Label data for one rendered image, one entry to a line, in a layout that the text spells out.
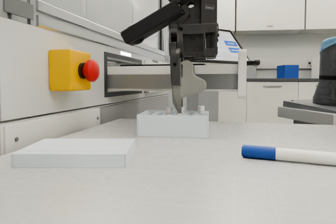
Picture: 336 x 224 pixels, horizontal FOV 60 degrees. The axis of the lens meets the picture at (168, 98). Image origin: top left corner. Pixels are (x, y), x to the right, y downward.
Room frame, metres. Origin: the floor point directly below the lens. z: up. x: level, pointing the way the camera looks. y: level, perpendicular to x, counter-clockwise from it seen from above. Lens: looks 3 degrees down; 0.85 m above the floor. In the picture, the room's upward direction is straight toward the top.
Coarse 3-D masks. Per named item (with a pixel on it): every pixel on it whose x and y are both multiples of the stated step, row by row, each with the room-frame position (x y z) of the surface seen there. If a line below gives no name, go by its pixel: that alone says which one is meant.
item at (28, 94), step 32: (0, 32) 0.41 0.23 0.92; (32, 32) 0.47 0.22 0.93; (0, 64) 0.40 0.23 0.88; (32, 64) 0.47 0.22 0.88; (128, 64) 0.99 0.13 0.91; (0, 96) 0.40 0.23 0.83; (32, 96) 0.46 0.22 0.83; (64, 96) 0.55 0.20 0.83; (96, 96) 0.68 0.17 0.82; (128, 96) 0.88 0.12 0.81
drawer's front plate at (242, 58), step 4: (240, 52) 0.64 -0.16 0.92; (244, 52) 0.64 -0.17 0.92; (240, 56) 0.64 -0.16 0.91; (244, 56) 0.64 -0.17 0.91; (240, 60) 0.64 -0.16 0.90; (244, 60) 0.64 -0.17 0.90; (240, 64) 0.64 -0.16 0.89; (244, 64) 0.64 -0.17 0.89; (240, 68) 0.64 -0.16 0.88; (244, 68) 0.64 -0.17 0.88; (240, 72) 0.64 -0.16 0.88; (244, 72) 0.64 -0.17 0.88; (240, 76) 0.64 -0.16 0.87; (244, 76) 0.64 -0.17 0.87; (240, 80) 0.64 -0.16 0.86; (244, 80) 0.64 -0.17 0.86; (240, 84) 0.64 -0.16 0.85; (244, 84) 0.64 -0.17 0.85; (240, 88) 0.64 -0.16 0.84; (244, 88) 0.64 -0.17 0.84; (240, 92) 0.64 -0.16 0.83; (244, 92) 0.64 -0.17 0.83; (240, 96) 0.64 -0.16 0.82; (244, 96) 0.64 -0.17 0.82
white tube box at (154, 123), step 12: (144, 120) 0.50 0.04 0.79; (156, 120) 0.50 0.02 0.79; (168, 120) 0.49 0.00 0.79; (180, 120) 0.49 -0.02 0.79; (192, 120) 0.49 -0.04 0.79; (204, 120) 0.49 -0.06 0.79; (144, 132) 0.50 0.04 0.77; (156, 132) 0.50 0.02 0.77; (168, 132) 0.50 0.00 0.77; (180, 132) 0.49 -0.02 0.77; (192, 132) 0.49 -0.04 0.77; (204, 132) 0.49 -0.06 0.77
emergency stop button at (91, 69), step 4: (88, 60) 0.51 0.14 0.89; (92, 60) 0.52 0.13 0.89; (84, 64) 0.51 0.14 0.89; (88, 64) 0.51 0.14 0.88; (92, 64) 0.51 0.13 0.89; (96, 64) 0.52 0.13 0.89; (84, 68) 0.51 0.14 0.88; (88, 68) 0.50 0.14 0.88; (92, 68) 0.51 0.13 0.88; (96, 68) 0.52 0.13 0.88; (84, 72) 0.51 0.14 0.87; (88, 72) 0.50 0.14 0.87; (92, 72) 0.51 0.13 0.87; (96, 72) 0.52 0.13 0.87; (88, 76) 0.51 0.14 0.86; (92, 76) 0.51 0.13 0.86; (96, 76) 0.52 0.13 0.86; (88, 80) 0.52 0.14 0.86; (92, 80) 0.52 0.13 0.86
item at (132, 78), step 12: (108, 72) 0.74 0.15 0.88; (120, 72) 0.73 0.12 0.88; (132, 72) 0.72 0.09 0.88; (144, 72) 0.71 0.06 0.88; (156, 72) 0.71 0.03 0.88; (168, 72) 0.70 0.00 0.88; (204, 72) 0.68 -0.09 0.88; (216, 72) 0.67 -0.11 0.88; (228, 72) 0.67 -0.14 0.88; (108, 84) 0.73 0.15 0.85; (120, 84) 0.73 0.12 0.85; (132, 84) 0.72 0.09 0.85; (144, 84) 0.71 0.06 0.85; (156, 84) 0.70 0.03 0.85; (168, 84) 0.70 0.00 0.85; (216, 84) 0.67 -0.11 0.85; (228, 84) 0.67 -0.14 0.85
